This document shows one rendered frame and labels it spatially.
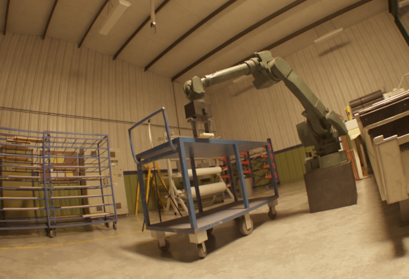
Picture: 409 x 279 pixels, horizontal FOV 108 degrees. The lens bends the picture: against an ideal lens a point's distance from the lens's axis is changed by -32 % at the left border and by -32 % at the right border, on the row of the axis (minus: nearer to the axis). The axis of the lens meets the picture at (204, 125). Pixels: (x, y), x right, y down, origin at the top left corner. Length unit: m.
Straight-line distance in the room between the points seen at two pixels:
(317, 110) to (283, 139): 6.96
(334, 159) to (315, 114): 0.58
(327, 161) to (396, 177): 1.59
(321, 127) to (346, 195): 0.87
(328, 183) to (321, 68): 7.30
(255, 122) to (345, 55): 5.08
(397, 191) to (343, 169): 1.50
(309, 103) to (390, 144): 1.56
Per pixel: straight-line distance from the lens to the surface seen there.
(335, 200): 2.74
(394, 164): 1.23
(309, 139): 2.86
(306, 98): 2.57
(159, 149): 1.95
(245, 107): 10.56
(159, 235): 2.26
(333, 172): 2.69
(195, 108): 1.88
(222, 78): 2.22
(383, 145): 1.22
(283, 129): 9.53
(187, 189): 1.70
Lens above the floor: 0.62
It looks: 16 degrees up
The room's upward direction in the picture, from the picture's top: 10 degrees counter-clockwise
